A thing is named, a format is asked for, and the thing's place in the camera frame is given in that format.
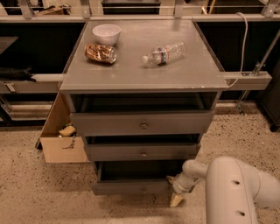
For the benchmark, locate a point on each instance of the grey top drawer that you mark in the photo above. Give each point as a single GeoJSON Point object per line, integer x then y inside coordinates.
{"type": "Point", "coordinates": [141, 123]}

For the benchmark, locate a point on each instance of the grey drawer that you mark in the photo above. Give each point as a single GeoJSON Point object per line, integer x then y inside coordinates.
{"type": "Point", "coordinates": [135, 177]}
{"type": "Point", "coordinates": [141, 151]}
{"type": "Point", "coordinates": [141, 123]}

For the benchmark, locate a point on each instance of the yellow sponge in box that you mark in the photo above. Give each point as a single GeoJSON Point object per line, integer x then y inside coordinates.
{"type": "Point", "coordinates": [67, 131]}

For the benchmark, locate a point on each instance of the grey drawer cabinet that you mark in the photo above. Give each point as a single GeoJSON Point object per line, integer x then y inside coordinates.
{"type": "Point", "coordinates": [191, 83]}

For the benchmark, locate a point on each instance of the clear plastic water bottle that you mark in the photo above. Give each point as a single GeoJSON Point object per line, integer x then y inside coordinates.
{"type": "Point", "coordinates": [165, 53]}

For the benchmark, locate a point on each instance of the crushed orange soda can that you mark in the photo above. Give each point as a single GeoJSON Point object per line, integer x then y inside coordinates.
{"type": "Point", "coordinates": [101, 53]}

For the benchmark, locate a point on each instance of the metal rail frame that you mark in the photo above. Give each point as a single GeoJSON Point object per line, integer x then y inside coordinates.
{"type": "Point", "coordinates": [30, 44]}

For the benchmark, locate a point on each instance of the black cloth on rail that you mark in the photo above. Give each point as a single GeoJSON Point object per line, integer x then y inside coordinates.
{"type": "Point", "coordinates": [15, 74]}

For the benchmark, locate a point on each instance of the grey middle drawer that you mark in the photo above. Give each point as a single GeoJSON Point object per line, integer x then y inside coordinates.
{"type": "Point", "coordinates": [141, 151]}

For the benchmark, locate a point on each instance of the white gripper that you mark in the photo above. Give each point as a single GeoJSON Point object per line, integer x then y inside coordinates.
{"type": "Point", "coordinates": [180, 185]}

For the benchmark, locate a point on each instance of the open cardboard box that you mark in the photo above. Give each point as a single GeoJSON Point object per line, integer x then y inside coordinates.
{"type": "Point", "coordinates": [57, 148]}

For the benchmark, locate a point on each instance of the white bowl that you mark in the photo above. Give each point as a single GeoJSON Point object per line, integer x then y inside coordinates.
{"type": "Point", "coordinates": [107, 34]}

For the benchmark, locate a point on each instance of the grey bottom drawer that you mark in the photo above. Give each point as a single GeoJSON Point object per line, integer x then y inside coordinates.
{"type": "Point", "coordinates": [135, 177]}

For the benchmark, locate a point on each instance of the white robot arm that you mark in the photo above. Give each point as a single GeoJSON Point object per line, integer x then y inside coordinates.
{"type": "Point", "coordinates": [234, 189]}

